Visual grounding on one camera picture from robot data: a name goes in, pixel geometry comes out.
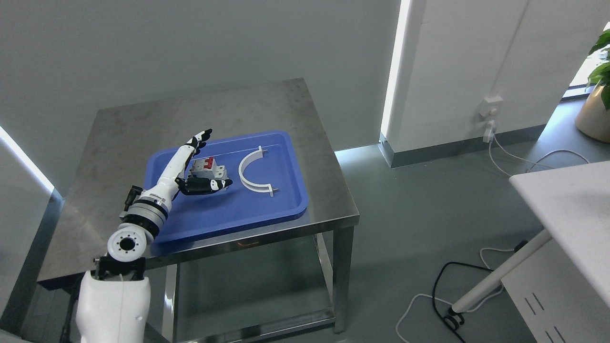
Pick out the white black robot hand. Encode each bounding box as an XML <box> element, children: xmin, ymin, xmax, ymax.
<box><xmin>140</xmin><ymin>128</ymin><xmax>233</xmax><ymax>213</ymax></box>

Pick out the grey red circuit breaker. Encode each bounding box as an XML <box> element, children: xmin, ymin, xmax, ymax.
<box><xmin>187</xmin><ymin>156</ymin><xmax>228</xmax><ymax>180</ymax></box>

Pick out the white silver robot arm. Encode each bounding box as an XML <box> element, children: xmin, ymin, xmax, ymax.
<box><xmin>60</xmin><ymin>185</ymin><xmax>168</xmax><ymax>343</ymax></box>

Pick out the blue plastic tray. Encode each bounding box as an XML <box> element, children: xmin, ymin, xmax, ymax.
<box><xmin>154</xmin><ymin>130</ymin><xmax>309</xmax><ymax>246</ymax></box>

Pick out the stainless steel table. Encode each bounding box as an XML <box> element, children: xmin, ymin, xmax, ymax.
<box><xmin>38</xmin><ymin>79</ymin><xmax>359</xmax><ymax>343</ymax></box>

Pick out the white plug adapter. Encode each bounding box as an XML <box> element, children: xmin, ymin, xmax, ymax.
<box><xmin>482</xmin><ymin>120</ymin><xmax>496</xmax><ymax>143</ymax></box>

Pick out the white desk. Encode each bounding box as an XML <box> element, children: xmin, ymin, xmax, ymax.
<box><xmin>446</xmin><ymin>161</ymin><xmax>610</xmax><ymax>343</ymax></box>

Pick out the potted green plant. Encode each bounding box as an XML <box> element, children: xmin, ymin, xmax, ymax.
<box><xmin>575</xmin><ymin>29</ymin><xmax>610</xmax><ymax>143</ymax></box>

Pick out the white curved plastic bracket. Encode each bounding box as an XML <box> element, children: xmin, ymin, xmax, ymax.
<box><xmin>238</xmin><ymin>145</ymin><xmax>279</xmax><ymax>198</ymax></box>

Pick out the black cable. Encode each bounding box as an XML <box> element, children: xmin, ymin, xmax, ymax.
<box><xmin>432</xmin><ymin>261</ymin><xmax>496</xmax><ymax>343</ymax></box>

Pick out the white wall socket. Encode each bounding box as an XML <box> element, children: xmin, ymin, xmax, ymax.
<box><xmin>477</xmin><ymin>95</ymin><xmax>504</xmax><ymax>119</ymax></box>

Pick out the white cable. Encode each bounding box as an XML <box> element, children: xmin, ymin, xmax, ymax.
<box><xmin>488</xmin><ymin>134</ymin><xmax>591</xmax><ymax>178</ymax></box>

